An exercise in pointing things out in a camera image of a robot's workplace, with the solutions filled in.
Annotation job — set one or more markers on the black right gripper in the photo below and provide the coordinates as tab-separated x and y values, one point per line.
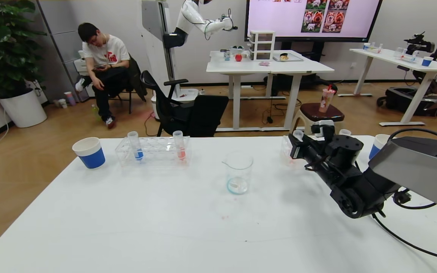
296	148

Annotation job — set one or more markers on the clear plastic test tube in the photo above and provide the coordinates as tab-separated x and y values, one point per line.
138	153
298	135

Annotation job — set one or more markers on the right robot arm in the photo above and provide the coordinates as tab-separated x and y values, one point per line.
412	167

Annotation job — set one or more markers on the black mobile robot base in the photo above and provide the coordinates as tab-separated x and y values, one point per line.
400	98

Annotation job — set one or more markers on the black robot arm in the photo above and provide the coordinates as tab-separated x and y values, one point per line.
417	43

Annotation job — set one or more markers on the test tube with yellow liquid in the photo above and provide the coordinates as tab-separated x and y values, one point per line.
345	132

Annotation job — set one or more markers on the clear glass beaker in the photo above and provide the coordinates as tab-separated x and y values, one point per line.
237	185

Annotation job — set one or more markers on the test tube with red liquid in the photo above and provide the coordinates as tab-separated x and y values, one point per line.
181	153

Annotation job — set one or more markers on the brown topped beige stool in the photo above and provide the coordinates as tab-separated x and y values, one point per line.
323	112

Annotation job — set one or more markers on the pink drink cup with straw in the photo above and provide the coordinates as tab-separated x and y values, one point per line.
325	101

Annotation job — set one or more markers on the black display stand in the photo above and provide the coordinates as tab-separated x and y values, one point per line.
317	84

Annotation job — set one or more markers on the blue white paper cup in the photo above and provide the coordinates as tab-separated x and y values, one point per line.
91	156
376	149

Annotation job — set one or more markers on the grey tray with food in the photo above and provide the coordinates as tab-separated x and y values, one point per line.
292	58

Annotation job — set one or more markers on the small pink item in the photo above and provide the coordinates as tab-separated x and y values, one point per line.
264	63

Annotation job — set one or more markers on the white double desk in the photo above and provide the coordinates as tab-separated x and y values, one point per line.
241	66

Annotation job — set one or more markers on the black office chair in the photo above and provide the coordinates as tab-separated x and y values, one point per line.
203	113

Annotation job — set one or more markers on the white drawer organizer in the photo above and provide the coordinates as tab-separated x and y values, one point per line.
262	46

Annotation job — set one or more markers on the red apple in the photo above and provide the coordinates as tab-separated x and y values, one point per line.
238	57

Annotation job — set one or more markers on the white bowl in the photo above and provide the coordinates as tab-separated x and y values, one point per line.
237	50

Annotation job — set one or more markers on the small blue glass cup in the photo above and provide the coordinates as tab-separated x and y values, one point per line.
227	56

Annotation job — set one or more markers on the white standing desk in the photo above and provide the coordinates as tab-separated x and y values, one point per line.
393	57

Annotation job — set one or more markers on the small blue paper cup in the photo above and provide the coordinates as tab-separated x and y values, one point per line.
426	61

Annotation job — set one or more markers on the black chair with dark jacket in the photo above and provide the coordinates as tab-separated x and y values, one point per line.
135	78

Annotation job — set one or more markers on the white humanoid robot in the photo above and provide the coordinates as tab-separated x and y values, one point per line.
153	43

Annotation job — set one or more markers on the green drink bottle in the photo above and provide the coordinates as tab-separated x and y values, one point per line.
95	112

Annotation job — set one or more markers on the seated person in white shirt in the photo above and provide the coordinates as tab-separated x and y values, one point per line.
104	52

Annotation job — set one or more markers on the white drawer cabinet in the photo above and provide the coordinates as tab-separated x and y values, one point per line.
80	66

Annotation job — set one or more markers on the grey partition cabinet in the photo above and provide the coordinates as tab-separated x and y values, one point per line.
62	38

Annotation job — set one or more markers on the white plant pot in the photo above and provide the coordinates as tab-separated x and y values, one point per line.
24	110

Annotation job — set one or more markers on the green potted plant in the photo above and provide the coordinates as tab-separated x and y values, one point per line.
2	43

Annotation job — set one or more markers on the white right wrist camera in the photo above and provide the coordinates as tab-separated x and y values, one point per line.
323	128

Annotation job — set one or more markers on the large wall display screen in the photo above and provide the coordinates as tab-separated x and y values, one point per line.
275	22

